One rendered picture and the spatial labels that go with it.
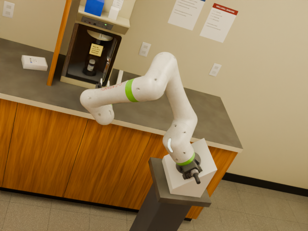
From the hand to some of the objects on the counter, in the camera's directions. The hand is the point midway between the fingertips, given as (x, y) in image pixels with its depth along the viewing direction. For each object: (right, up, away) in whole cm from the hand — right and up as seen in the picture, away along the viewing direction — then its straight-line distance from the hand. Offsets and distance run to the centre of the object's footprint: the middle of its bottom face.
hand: (104, 84), depth 237 cm
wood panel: (-41, +14, +33) cm, 55 cm away
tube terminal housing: (-20, +7, +37) cm, 42 cm away
